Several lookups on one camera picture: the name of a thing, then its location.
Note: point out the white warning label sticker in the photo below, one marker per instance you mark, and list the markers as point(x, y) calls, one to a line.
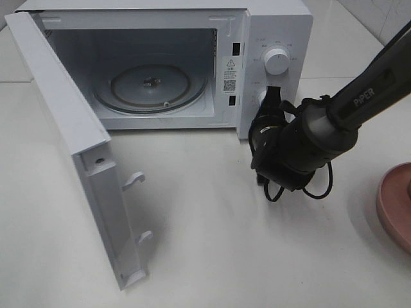
point(229, 75)

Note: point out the white microwave knob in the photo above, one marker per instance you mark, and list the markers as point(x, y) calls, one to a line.
point(260, 99)
point(276, 60)

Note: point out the lower white microwave knob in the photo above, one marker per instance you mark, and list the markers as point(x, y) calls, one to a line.
point(260, 99)

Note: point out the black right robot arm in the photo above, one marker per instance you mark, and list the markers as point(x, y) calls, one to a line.
point(288, 143)

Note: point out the upper white microwave knob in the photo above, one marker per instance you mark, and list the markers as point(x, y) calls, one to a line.
point(276, 60)

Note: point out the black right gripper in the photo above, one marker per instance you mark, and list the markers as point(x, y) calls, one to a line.
point(264, 136)

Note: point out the pink round plate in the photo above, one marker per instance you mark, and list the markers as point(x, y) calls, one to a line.
point(393, 205)

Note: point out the glass microwave turntable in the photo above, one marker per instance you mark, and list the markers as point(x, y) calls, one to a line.
point(148, 88)

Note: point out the white microwave oven body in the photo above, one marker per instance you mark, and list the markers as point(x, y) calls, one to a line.
point(90, 37)

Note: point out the white microwave door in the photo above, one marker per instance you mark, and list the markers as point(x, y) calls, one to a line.
point(87, 142)

